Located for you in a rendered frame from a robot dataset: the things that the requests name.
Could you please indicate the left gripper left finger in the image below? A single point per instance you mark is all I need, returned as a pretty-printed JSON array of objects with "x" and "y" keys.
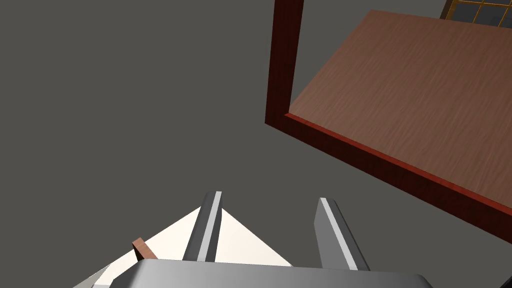
[{"x": 204, "y": 236}]

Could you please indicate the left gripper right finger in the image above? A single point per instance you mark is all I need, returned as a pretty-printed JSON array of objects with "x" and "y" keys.
[{"x": 334, "y": 244}]

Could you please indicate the brown wooden block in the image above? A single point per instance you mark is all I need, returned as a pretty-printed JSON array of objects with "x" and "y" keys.
[{"x": 141, "y": 248}]

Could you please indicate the white flat panel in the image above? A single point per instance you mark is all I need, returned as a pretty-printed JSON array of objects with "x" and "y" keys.
[{"x": 240, "y": 248}]

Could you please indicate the yellow framed window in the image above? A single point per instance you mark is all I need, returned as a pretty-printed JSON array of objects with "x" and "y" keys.
[{"x": 486, "y": 12}]

